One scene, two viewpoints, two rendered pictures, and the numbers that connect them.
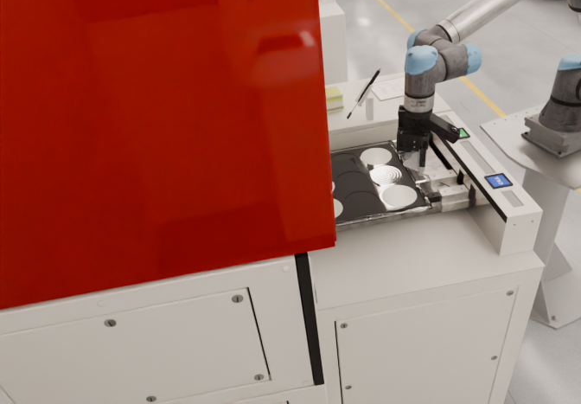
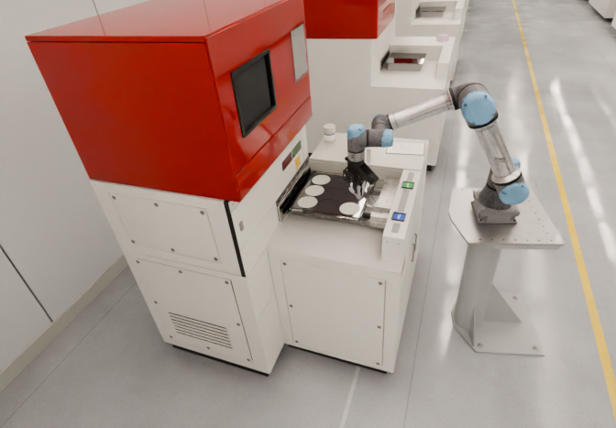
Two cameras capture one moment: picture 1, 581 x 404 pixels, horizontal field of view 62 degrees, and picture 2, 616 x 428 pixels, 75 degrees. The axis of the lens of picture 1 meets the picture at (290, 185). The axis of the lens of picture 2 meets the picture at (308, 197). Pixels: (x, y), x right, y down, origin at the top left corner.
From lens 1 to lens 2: 0.96 m
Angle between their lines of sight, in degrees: 22
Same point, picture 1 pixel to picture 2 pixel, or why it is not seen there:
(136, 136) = (161, 129)
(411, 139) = (349, 175)
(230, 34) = (189, 101)
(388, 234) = (335, 228)
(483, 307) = (365, 286)
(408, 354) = (323, 299)
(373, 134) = not seen: hidden behind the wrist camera
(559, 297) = (495, 334)
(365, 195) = (333, 203)
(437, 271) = (341, 254)
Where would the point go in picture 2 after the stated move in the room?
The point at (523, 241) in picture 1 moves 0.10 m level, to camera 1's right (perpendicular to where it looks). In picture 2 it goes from (395, 255) to (419, 260)
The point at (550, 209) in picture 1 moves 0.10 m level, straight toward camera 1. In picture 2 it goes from (479, 260) to (465, 268)
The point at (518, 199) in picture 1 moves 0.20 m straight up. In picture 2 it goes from (399, 229) to (401, 190)
